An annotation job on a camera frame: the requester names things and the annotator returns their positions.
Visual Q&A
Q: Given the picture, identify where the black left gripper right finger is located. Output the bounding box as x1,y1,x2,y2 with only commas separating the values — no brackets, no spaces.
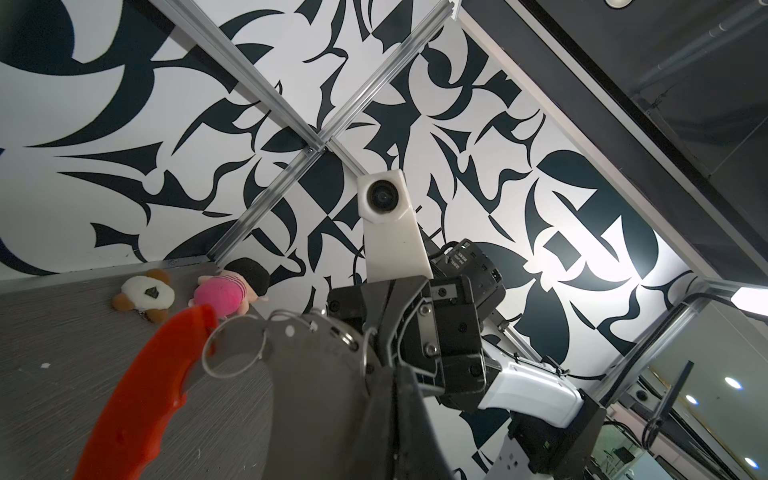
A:
395,366,453,480

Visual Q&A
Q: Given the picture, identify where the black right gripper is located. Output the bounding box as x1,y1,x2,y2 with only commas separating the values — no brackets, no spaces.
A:
327,277,486,396

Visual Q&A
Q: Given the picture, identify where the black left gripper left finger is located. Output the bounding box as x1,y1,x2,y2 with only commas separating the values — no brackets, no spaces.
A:
344,367,397,479

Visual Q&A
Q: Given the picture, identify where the red handled keyring tool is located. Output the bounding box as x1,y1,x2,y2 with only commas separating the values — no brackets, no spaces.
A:
73,303,385,480

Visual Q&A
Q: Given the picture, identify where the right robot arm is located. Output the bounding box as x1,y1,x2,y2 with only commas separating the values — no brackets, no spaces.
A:
327,239,605,479

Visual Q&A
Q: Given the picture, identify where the pink doll black hair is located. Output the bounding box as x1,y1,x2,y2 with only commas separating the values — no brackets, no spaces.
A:
188,258,270,319

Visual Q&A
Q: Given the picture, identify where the brown white plush dog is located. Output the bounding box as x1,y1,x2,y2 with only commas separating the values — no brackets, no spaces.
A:
111,269,175,325

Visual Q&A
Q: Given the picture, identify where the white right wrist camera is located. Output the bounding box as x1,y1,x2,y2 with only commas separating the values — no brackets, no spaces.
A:
357,169,433,283

